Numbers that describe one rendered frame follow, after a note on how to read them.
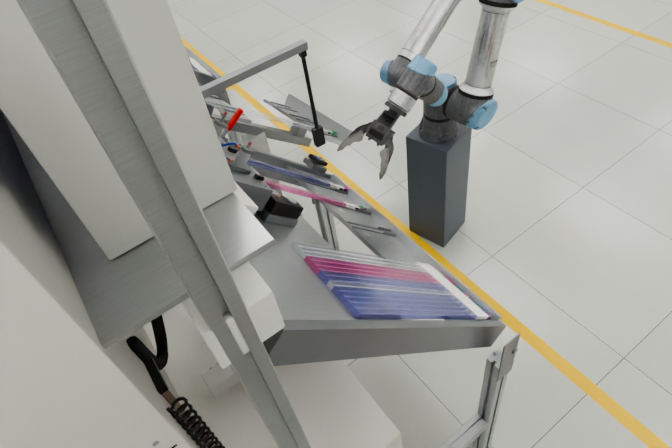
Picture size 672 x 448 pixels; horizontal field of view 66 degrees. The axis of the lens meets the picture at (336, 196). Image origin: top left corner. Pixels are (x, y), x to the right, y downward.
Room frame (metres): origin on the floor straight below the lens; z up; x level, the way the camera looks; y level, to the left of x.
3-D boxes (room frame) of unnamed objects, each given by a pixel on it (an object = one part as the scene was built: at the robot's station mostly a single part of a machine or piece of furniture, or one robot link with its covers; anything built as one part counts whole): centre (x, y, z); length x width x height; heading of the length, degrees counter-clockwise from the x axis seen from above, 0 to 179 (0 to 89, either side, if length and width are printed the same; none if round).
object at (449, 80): (1.49, -0.43, 0.72); 0.13 x 0.12 x 0.14; 36
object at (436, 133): (1.50, -0.43, 0.60); 0.15 x 0.15 x 0.10
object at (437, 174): (1.50, -0.43, 0.27); 0.18 x 0.18 x 0.55; 43
